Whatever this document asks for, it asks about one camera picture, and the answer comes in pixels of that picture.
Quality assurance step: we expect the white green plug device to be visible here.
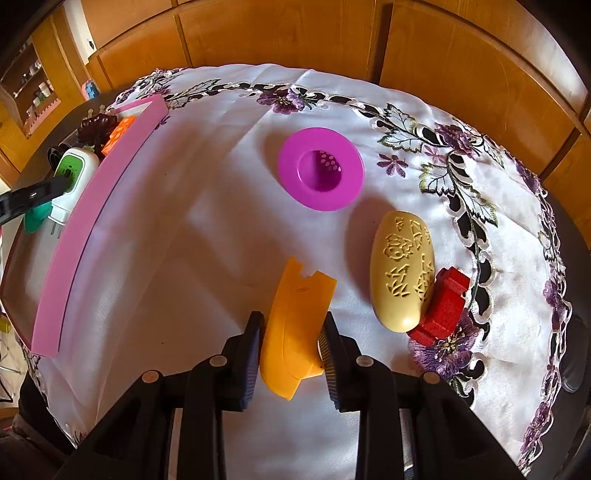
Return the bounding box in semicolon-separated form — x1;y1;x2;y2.
48;147;99;237

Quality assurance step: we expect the blue pink small object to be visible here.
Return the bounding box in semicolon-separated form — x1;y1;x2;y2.
81;79;100;101

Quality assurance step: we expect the orange toy block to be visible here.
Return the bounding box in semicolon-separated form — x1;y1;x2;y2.
101;116;136;156

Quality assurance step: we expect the brown wooden head massager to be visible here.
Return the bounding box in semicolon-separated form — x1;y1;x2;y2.
77;111;119;154

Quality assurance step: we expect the pink cardboard box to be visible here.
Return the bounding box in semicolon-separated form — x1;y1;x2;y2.
0;94;171;360

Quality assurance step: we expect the wooden cabinet wall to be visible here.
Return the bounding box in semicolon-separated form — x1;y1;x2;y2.
0;0;591;222

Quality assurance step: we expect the magenta plastic sink strainer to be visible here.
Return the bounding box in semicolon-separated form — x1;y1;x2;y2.
277;127;365;212

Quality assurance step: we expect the wooden shelf unit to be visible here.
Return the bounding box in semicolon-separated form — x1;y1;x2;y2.
1;21;63;144

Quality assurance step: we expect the white embroidered floral tablecloth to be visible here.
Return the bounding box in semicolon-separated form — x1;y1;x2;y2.
32;65;571;473

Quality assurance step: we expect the red wooden block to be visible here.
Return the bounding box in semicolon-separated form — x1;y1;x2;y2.
408;267;470;347

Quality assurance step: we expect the green plastic block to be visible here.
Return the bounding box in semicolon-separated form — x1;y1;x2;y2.
23;202;52;234

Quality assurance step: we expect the orange plastic scraper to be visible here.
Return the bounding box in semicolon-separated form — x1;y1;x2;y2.
259;257;337;401

